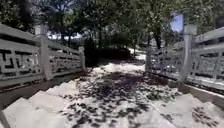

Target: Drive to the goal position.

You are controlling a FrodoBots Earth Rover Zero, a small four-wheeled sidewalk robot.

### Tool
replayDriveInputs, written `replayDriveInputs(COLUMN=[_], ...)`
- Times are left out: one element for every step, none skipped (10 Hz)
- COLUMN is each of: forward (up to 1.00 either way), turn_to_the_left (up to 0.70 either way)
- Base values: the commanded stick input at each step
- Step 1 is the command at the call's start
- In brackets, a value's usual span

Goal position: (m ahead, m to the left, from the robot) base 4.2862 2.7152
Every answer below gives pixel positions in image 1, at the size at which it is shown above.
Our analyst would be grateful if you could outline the dark trimmed hedge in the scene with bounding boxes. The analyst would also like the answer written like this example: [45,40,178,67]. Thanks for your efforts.
[83,37,133,68]

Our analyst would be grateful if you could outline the pale stone steps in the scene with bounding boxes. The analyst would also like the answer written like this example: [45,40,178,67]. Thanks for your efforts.
[0,61,224,128]

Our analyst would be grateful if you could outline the wood of green trees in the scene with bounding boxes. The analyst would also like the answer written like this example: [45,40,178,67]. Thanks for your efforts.
[0,0,224,51]

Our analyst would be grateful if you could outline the carved white stone railing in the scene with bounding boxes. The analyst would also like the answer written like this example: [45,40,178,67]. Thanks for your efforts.
[0,23,87,90]
[144,23,224,91]

